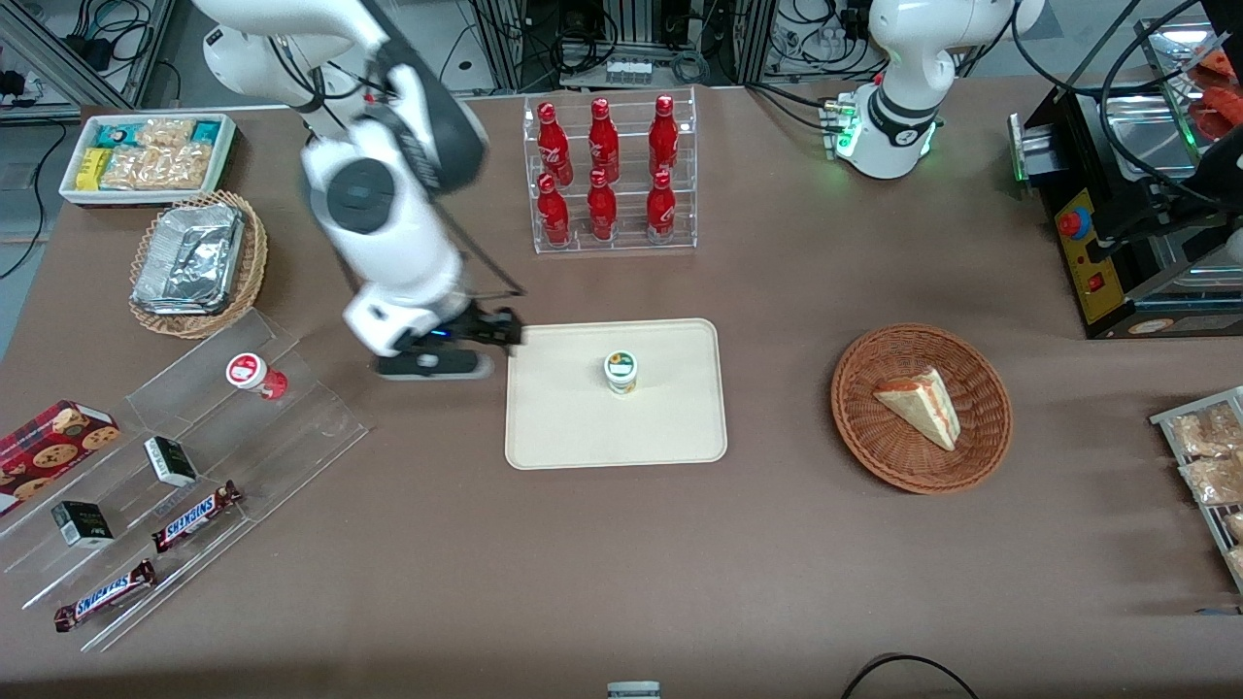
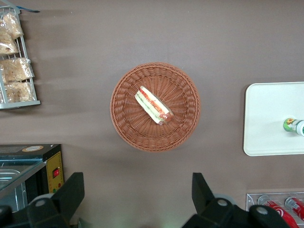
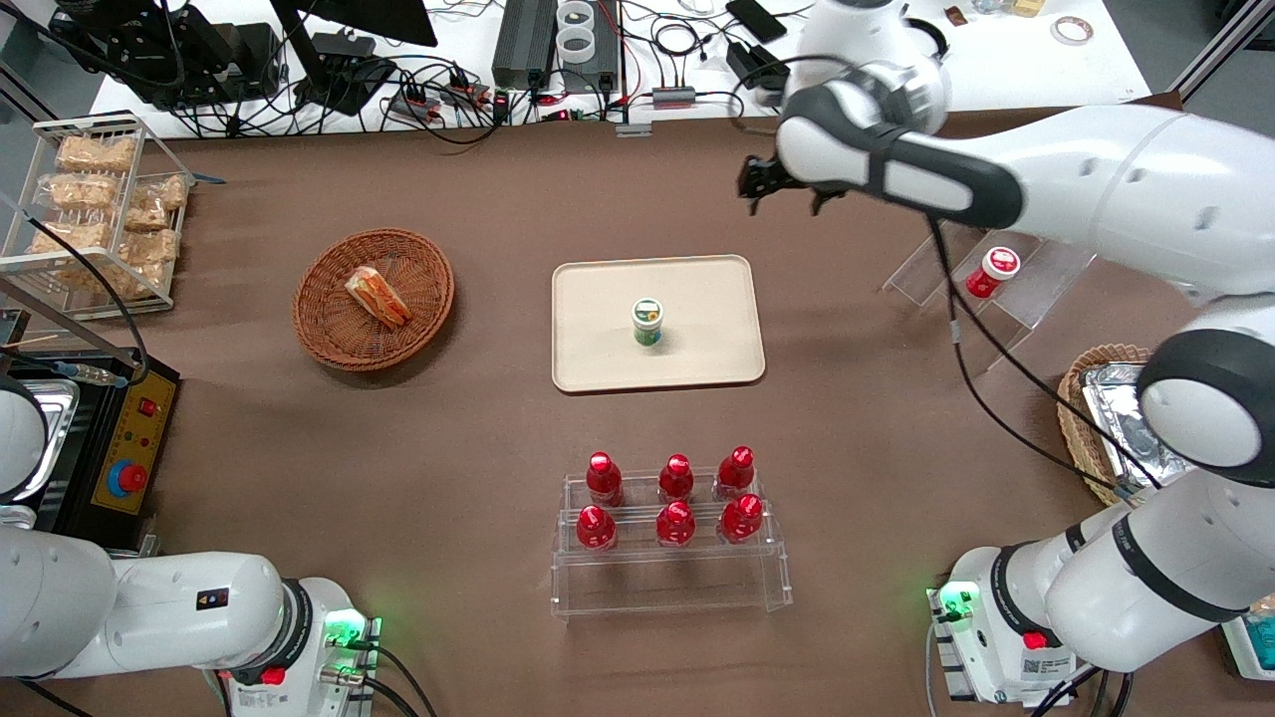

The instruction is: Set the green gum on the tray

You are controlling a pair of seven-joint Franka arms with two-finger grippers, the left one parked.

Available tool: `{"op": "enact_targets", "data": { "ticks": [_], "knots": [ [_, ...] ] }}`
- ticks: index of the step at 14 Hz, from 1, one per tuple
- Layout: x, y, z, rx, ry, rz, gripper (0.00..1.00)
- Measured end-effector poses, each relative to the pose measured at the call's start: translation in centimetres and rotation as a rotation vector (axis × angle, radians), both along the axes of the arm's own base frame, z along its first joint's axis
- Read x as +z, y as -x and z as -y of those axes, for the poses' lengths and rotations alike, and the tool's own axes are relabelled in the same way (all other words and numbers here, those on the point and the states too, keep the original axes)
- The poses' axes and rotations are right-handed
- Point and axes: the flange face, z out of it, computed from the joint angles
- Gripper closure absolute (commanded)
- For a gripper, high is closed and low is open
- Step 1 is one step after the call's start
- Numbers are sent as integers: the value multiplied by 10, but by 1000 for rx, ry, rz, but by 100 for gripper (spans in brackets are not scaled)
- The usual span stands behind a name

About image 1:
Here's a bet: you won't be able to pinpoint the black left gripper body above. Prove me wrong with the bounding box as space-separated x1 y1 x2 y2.
1117 177 1226 246

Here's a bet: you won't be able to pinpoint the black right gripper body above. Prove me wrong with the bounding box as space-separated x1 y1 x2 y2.
393 305 488 356

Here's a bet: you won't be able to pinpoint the green-lidded yogurt cup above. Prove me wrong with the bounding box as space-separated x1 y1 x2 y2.
603 350 640 397

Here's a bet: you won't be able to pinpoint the beige plastic tray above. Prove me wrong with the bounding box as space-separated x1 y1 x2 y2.
504 318 728 472

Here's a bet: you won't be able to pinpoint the tray of packaged snacks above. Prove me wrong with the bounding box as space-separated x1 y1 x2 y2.
1151 386 1243 593

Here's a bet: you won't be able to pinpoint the black and yellow machine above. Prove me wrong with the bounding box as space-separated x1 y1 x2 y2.
1008 19 1243 341

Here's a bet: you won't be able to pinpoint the red cola bottle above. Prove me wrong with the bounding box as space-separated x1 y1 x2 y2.
649 95 680 181
537 174 571 246
646 170 677 244
537 102 575 186
587 169 618 242
588 98 621 183

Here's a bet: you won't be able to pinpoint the clear acrylic bottle rack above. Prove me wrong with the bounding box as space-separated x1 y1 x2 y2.
522 87 698 255

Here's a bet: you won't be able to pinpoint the clear acrylic stepped shelf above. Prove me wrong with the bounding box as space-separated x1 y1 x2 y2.
0 309 370 653

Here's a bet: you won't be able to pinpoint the red-lidded yogurt cup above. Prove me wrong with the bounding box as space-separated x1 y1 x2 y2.
226 353 289 401

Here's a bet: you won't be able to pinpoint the light wicker basket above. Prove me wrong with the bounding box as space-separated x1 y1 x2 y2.
129 190 269 340

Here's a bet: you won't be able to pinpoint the clear snack bag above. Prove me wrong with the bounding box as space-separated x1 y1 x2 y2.
1168 403 1243 457
1180 454 1243 507

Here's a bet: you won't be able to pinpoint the aluminium foil container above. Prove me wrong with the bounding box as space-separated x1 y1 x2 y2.
131 202 246 316

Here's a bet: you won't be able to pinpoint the white snack bin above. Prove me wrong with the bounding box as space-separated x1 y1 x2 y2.
58 113 238 209

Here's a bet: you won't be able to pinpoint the small black box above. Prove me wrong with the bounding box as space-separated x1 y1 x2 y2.
50 501 116 549
144 436 199 487

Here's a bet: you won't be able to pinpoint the wrapped triangle sandwich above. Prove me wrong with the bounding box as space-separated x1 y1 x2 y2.
873 366 962 452

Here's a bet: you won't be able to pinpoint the Snickers chocolate bar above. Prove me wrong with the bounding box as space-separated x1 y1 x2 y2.
151 481 243 554
53 559 157 633

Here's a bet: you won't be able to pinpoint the clear rice cracker bag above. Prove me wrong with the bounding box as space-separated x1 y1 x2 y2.
100 118 213 191

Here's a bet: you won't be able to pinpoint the round brown wicker basket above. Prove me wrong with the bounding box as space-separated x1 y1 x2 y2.
830 323 1014 495

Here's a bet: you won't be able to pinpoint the red cookie box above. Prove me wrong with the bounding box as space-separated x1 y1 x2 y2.
0 400 121 517

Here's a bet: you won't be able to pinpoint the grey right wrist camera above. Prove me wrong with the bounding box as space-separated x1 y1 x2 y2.
376 349 494 383

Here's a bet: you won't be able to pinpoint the black cable loop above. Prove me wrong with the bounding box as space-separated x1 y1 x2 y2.
840 654 982 699

